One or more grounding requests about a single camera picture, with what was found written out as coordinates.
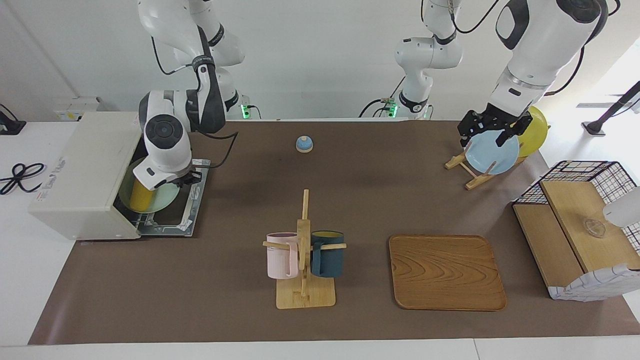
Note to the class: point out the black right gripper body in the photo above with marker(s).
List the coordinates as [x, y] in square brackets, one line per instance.
[189, 178]

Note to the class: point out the black stand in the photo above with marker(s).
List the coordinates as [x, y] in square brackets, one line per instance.
[595, 127]

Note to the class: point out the yellow plate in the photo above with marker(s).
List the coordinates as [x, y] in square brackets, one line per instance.
[537, 135]

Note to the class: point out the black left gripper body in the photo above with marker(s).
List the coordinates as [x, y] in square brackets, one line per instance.
[495, 120]

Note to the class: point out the wooden step shelf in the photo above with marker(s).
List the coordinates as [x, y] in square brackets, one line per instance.
[580, 205]

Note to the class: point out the white toaster oven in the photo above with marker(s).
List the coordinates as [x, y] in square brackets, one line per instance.
[85, 175]

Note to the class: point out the white rounded object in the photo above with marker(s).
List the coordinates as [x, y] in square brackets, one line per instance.
[625, 210]

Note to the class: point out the pale green plate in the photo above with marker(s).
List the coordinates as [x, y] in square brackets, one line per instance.
[165, 197]

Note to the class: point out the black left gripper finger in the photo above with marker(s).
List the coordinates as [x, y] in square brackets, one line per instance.
[464, 139]
[502, 138]

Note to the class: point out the brown table mat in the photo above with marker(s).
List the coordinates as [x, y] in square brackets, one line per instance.
[200, 290]

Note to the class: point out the yellow corn cob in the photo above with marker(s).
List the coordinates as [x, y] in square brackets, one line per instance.
[141, 197]

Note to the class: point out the dark blue mug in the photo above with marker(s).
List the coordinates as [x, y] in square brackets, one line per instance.
[327, 260]

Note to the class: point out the small clear glass dish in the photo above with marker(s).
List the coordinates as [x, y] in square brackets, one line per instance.
[595, 228]

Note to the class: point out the black desk clamp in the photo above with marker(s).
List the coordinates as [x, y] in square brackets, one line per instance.
[10, 127]

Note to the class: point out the brown wooden tray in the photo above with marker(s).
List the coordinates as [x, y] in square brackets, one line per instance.
[445, 272]

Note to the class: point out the white power box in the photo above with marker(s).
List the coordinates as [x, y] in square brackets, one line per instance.
[80, 107]

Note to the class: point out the glass oven door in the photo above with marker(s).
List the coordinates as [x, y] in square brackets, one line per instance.
[192, 200]

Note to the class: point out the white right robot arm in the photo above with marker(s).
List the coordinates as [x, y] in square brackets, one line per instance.
[165, 145]

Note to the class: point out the pink mug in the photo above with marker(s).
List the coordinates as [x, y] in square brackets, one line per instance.
[280, 260]

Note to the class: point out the light blue plate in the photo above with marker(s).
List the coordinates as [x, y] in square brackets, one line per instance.
[487, 157]

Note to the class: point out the small blue call bell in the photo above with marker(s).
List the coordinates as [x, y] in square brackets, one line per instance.
[304, 144]

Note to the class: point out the wooden plate rack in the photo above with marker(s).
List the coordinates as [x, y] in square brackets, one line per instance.
[475, 181]

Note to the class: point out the wooden mug tree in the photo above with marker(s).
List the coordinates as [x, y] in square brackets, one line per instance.
[305, 295]

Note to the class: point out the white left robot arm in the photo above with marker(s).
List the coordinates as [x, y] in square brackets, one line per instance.
[540, 45]

